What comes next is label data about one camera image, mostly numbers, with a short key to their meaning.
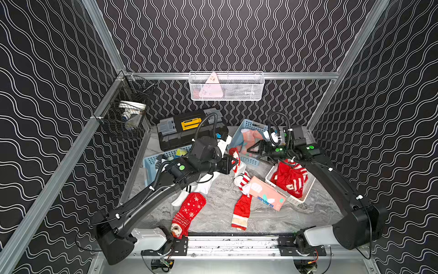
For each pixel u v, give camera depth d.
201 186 0.89
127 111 0.90
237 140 1.12
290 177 0.86
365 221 0.40
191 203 0.84
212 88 0.90
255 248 0.76
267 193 0.86
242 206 0.86
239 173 0.94
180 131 0.96
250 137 1.04
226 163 0.58
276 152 0.66
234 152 0.68
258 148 0.68
